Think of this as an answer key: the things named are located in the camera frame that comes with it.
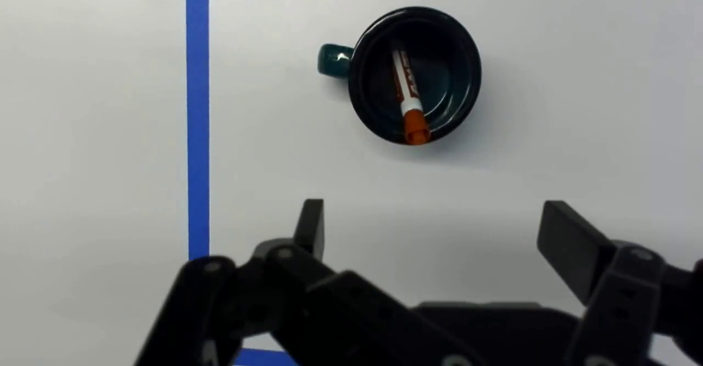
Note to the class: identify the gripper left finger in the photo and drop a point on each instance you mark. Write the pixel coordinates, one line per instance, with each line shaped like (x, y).
(307, 300)

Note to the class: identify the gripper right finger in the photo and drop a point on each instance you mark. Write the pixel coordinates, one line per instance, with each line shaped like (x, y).
(615, 278)

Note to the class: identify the red marker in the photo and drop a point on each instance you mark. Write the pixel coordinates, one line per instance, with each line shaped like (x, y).
(409, 99)

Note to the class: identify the dark green mug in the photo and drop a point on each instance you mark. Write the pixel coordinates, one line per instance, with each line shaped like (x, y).
(414, 75)

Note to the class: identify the blue tape strip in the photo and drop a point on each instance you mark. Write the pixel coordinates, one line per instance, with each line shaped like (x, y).
(263, 358)
(197, 113)

